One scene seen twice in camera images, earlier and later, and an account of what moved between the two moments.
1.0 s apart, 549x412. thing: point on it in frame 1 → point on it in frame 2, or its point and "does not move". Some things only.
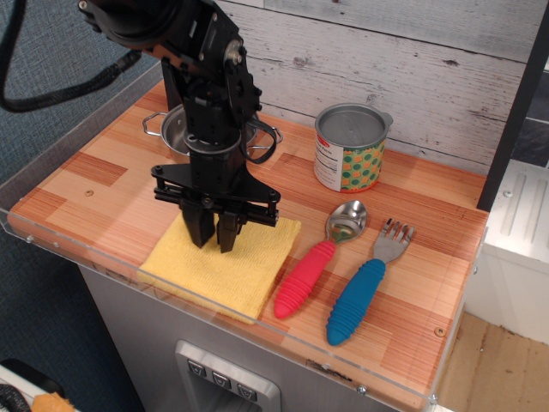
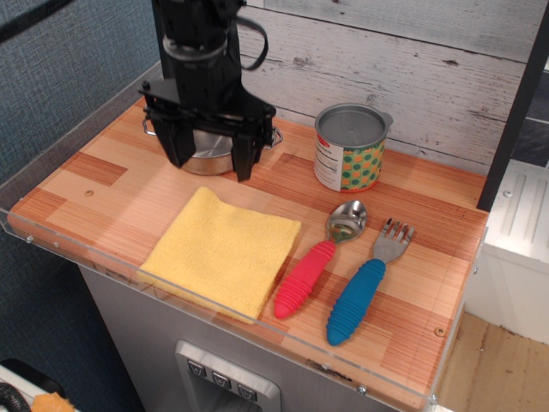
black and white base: [20, 383] does not move
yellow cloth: [242, 283] does not move
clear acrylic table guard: [352, 257] does not move
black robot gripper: [215, 178] → [201, 48]
